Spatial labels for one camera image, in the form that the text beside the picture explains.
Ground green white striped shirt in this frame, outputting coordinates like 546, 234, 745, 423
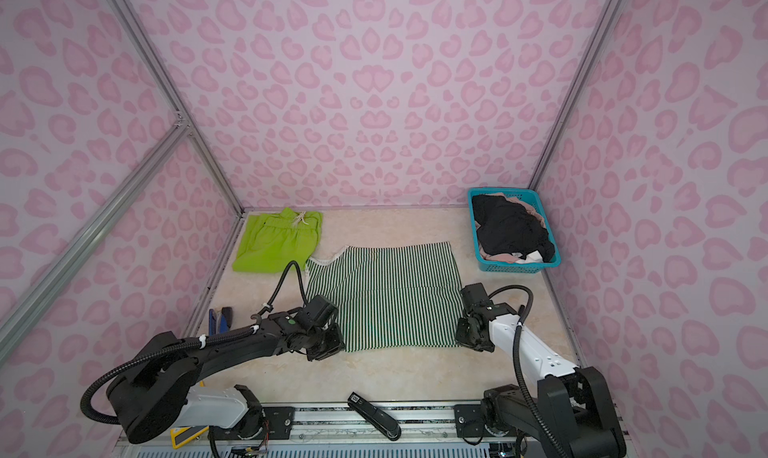
307, 242, 462, 353

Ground lime green shorts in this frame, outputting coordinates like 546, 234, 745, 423
232, 208, 323, 274

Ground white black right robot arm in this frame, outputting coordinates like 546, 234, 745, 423
454, 306, 627, 457

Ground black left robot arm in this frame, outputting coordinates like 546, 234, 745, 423
107, 311, 345, 444

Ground teal plastic laundry basket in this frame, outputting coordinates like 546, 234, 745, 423
468, 187, 561, 274

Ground blue stapler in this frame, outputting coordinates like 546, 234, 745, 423
208, 306, 234, 336

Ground black stapler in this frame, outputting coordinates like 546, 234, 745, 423
347, 392, 402, 441

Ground black garment in basket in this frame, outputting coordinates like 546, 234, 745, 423
471, 193, 557, 264

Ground yellow calculator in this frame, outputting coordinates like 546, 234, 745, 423
170, 426, 209, 449

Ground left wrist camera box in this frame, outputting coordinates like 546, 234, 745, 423
304, 295, 339, 328

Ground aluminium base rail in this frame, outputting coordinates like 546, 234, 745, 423
118, 398, 548, 457

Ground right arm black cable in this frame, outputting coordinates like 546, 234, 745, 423
487, 284, 571, 458

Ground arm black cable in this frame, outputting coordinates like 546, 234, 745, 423
79, 259, 310, 426
487, 284, 571, 458

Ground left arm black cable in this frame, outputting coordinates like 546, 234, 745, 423
79, 259, 310, 426

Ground aluminium frame corner post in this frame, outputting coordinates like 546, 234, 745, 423
1, 0, 245, 363

